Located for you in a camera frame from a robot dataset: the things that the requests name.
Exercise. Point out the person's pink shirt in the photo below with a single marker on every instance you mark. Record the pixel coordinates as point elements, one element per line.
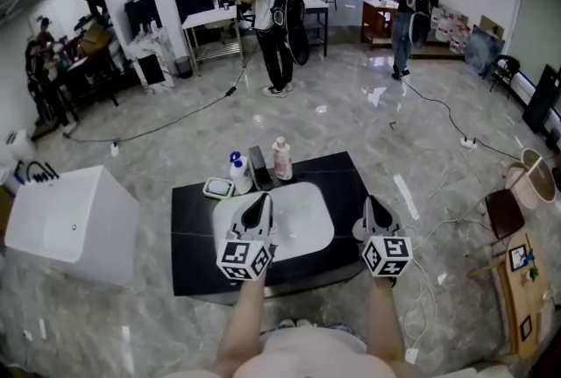
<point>315,354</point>

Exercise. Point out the person's white shoe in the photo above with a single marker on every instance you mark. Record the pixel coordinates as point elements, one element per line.
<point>304,323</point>
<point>287,324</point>

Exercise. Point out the brown wooden table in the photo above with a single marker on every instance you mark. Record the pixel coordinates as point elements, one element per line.
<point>377,16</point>

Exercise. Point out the green-rimmed soap dish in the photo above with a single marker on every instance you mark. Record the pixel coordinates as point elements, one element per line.
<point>218,187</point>

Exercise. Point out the grey panel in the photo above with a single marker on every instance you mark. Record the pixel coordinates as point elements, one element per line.
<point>484,49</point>

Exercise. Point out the white power strip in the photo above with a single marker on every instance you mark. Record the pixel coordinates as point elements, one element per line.
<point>468,143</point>

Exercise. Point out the cardboard box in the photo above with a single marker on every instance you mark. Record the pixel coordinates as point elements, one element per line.
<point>493,25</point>

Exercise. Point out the grey trash bin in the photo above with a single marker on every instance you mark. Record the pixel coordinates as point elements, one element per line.
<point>184,67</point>

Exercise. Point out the dark work table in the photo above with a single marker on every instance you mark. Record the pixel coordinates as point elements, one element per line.
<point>92,69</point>

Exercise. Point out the round glass table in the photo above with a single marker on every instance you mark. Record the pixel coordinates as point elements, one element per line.
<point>541,174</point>

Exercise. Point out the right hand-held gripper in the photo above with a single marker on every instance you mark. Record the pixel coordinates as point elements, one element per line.
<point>388,255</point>

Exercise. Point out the person's right forearm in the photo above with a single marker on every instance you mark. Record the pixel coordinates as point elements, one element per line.
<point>383,323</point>

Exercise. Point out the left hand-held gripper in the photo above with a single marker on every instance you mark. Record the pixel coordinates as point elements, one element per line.
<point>245,258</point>

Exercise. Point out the black countertop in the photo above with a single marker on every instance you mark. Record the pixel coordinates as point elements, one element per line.
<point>324,174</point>

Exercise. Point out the stack of red white boxes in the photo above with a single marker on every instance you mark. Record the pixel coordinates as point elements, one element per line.
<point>449,32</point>

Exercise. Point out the small black picture frame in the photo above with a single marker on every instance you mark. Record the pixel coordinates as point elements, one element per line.
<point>526,328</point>

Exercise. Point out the person's left forearm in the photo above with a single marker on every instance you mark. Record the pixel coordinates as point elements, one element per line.
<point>243,323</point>

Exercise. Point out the chair with brown seat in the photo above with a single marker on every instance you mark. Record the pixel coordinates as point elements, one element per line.
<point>504,209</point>

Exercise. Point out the black tablet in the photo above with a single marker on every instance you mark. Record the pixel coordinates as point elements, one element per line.
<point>518,258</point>

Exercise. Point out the person's plaid trousers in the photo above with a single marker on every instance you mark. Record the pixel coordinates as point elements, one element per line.
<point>346,328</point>

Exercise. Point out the black faucet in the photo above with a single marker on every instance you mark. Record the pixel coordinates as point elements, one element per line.
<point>258,168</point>

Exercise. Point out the marble pedestal with black square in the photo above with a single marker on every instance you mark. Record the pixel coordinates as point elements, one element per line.
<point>151,47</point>

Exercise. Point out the white bottle with pink label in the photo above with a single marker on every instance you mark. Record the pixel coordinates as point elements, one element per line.
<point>282,161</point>

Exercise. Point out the white bottle with blue pump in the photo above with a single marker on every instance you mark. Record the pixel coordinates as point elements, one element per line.
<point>241,179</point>

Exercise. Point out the white sink basin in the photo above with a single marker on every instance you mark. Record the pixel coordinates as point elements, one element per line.
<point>302,227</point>

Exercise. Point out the steel table with white top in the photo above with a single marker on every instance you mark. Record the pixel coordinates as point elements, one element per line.
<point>210,19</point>

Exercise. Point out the small green plant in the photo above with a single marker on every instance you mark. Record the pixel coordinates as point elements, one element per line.
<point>533,273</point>

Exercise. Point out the black tower cabinet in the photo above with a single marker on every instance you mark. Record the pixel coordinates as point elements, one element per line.
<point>543,100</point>

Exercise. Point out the white power adapter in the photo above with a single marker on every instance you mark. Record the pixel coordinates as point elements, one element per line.
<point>412,355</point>

